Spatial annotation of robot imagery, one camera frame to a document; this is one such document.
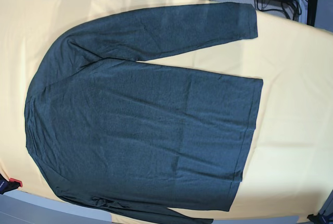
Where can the dark grey long-sleeve T-shirt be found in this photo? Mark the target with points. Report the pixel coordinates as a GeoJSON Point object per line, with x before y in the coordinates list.
{"type": "Point", "coordinates": [111, 131]}

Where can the yellow table cloth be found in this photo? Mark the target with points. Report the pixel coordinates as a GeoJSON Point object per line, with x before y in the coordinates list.
{"type": "Point", "coordinates": [289, 167]}

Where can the red and black clamp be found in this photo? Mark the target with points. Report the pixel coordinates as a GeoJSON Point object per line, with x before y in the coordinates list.
{"type": "Point", "coordinates": [9, 185]}

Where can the black clamp lower right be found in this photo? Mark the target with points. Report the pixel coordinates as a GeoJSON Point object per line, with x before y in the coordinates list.
{"type": "Point", "coordinates": [320, 219]}

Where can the black table leg post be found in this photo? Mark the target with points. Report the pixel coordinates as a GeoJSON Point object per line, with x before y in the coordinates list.
{"type": "Point", "coordinates": [311, 13]}

